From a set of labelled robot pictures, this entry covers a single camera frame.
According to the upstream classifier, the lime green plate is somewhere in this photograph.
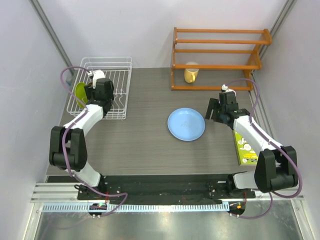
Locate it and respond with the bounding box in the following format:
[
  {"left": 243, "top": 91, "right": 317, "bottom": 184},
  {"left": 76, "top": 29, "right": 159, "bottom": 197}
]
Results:
[{"left": 74, "top": 82, "right": 88, "bottom": 109}]

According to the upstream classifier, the light blue plate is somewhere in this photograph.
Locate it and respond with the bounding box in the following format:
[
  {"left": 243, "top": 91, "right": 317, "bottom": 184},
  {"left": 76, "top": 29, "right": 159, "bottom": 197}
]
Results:
[{"left": 167, "top": 107, "right": 206, "bottom": 142}]

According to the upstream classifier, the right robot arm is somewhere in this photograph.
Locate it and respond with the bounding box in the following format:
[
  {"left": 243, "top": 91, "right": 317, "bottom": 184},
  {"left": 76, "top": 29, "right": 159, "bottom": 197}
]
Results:
[{"left": 205, "top": 91, "right": 303, "bottom": 198}]

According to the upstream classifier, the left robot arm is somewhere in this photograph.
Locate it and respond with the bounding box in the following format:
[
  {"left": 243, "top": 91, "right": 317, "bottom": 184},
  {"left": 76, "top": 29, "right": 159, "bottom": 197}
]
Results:
[{"left": 49, "top": 78, "right": 114, "bottom": 200}]

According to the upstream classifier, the orange wooden shelf rack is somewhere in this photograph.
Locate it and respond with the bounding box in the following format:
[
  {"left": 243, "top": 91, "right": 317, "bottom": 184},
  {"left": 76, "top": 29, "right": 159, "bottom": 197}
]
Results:
[{"left": 170, "top": 27, "right": 273, "bottom": 91}]

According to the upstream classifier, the yellow mug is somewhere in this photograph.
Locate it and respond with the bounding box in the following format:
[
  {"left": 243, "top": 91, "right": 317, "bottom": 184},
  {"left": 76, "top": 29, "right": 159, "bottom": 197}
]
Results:
[{"left": 184, "top": 67, "right": 199, "bottom": 84}]

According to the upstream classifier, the green box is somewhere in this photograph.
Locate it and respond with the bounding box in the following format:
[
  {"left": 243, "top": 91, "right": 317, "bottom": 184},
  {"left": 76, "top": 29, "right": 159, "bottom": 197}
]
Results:
[{"left": 233, "top": 131, "right": 258, "bottom": 166}]

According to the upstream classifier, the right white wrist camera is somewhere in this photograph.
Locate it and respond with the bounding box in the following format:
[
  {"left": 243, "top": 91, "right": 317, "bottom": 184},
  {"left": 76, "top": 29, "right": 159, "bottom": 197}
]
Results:
[{"left": 221, "top": 84, "right": 237, "bottom": 96}]

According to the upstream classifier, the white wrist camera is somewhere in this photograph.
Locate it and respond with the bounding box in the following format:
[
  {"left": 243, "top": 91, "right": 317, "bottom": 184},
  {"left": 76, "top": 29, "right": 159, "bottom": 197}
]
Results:
[
  {"left": 221, "top": 84, "right": 237, "bottom": 96},
  {"left": 87, "top": 69, "right": 106, "bottom": 89}
]

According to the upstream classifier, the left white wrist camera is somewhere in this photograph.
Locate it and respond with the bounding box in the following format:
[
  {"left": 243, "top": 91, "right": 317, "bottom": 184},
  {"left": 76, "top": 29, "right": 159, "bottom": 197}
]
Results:
[{"left": 87, "top": 69, "right": 106, "bottom": 89}]

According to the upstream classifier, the white wire dish rack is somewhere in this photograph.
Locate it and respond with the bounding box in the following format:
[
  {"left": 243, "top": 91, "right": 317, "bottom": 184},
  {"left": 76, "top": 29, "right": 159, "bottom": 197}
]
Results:
[{"left": 66, "top": 56, "right": 133, "bottom": 120}]

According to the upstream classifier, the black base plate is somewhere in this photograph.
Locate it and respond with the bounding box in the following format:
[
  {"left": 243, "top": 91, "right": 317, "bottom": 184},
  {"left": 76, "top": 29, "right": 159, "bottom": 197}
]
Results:
[{"left": 74, "top": 174, "right": 256, "bottom": 206}]

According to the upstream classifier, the white perforated cable strip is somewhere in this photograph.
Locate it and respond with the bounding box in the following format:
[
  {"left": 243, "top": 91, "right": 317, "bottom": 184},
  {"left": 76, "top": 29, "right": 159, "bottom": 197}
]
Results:
[{"left": 42, "top": 202, "right": 230, "bottom": 213}]

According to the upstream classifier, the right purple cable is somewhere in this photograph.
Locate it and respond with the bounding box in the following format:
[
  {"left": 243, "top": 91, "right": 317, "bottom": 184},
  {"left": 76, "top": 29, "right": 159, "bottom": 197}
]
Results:
[{"left": 226, "top": 78, "right": 305, "bottom": 220}]

